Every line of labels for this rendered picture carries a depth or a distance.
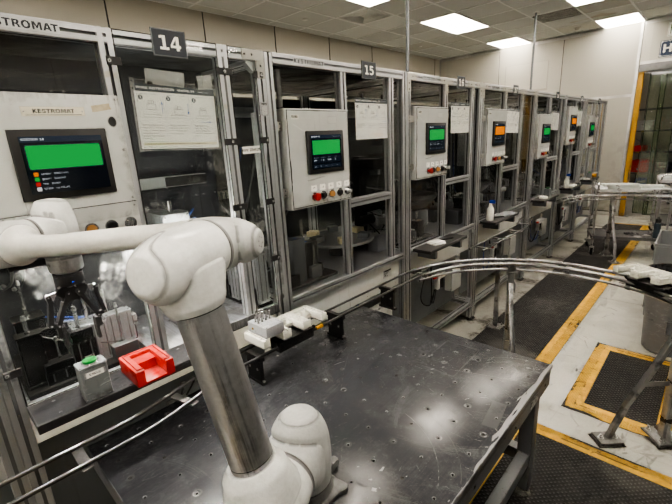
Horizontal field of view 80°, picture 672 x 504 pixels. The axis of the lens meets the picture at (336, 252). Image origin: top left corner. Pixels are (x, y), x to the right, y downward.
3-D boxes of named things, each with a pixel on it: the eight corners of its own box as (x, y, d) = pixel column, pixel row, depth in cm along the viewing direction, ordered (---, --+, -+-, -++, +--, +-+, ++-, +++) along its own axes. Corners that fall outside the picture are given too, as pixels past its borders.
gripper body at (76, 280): (79, 264, 122) (86, 293, 125) (46, 272, 117) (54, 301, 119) (87, 269, 117) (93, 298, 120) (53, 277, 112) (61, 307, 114)
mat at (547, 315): (530, 391, 262) (531, 389, 262) (448, 361, 302) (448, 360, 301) (650, 225, 668) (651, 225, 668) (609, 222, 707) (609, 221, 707)
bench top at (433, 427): (283, 759, 68) (281, 744, 67) (88, 456, 139) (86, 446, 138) (552, 372, 172) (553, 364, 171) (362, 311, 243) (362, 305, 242)
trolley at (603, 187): (587, 255, 531) (596, 182, 505) (582, 245, 579) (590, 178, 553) (670, 261, 494) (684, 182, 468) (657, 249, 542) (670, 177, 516)
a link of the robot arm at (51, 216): (65, 246, 122) (21, 258, 110) (53, 195, 118) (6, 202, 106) (92, 247, 118) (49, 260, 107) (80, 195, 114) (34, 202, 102)
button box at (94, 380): (87, 403, 123) (78, 369, 120) (79, 393, 129) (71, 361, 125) (114, 391, 129) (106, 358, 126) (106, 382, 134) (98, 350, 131)
